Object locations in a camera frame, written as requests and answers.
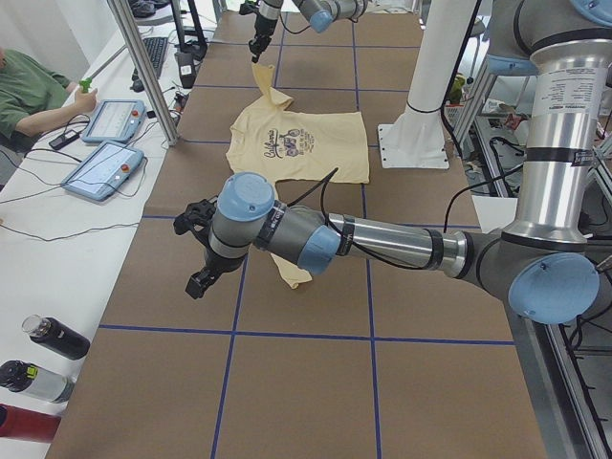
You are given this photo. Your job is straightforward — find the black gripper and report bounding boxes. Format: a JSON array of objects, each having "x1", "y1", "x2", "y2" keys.
[
  {"x1": 248, "y1": 14, "x2": 278, "y2": 63},
  {"x1": 186, "y1": 248, "x2": 245, "y2": 298}
]

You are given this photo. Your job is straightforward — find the cream long-sleeve graphic t-shirt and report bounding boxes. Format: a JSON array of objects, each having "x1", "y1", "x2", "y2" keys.
[{"x1": 225, "y1": 63, "x2": 371, "y2": 291}]

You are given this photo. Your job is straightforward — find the person's hand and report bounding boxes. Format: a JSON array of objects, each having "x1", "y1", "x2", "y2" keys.
[{"x1": 72, "y1": 88, "x2": 98, "y2": 114}]

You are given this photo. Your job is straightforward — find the black keyboard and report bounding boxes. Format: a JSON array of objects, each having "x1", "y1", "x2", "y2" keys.
[{"x1": 142, "y1": 36, "x2": 168, "y2": 77}]

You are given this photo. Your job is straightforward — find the near blue teach pendant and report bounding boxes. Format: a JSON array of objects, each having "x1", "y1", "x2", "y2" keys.
[{"x1": 61, "y1": 141, "x2": 144, "y2": 202}]

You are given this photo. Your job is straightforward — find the blue teach pendant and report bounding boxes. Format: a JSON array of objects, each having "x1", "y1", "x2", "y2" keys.
[
  {"x1": 61, "y1": 141, "x2": 144, "y2": 202},
  {"x1": 80, "y1": 99, "x2": 146, "y2": 144}
]

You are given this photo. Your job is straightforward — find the far blue teach pendant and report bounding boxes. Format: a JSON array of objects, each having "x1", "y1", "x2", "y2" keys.
[{"x1": 80, "y1": 99, "x2": 146, "y2": 144}]

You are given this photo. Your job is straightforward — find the black bottle clear cap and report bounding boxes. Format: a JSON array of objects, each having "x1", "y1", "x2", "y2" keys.
[{"x1": 22, "y1": 315, "x2": 91, "y2": 361}]

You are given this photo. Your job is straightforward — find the green handheld tool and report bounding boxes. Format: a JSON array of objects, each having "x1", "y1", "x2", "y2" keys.
[{"x1": 78, "y1": 77, "x2": 93, "y2": 94}]

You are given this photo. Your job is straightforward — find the silver bottle green-black cap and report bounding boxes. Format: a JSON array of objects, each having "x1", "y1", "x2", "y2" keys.
[{"x1": 1, "y1": 361, "x2": 75, "y2": 404}]

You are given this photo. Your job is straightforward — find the person in green shirt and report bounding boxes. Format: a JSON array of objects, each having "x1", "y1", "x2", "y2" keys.
[{"x1": 1, "y1": 48, "x2": 85, "y2": 153}]

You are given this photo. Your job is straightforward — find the red metal bottle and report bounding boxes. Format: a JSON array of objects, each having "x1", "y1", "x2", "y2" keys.
[{"x1": 1, "y1": 404, "x2": 61, "y2": 443}]

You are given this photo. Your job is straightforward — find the aluminium frame post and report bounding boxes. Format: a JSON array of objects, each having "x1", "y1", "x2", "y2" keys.
[{"x1": 107, "y1": 0, "x2": 179, "y2": 146}]

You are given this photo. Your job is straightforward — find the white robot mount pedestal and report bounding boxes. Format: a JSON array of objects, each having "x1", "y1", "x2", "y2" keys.
[{"x1": 378, "y1": 0, "x2": 480, "y2": 169}]

